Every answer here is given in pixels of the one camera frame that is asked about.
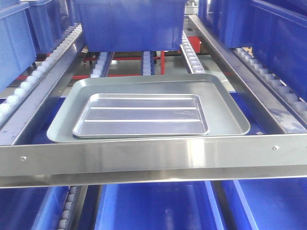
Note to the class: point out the small silver ribbed tray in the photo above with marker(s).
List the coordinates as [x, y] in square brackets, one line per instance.
[128, 115]

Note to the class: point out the large grey tray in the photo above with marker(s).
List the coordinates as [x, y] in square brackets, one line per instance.
[223, 115]

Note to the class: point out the blue bin bottom centre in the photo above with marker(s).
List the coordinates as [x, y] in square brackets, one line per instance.
[159, 206]

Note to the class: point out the blue bin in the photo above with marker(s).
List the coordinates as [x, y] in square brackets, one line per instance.
[131, 25]
[159, 206]

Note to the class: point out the blue bin rear centre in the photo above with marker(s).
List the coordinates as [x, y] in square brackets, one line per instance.
[131, 25]

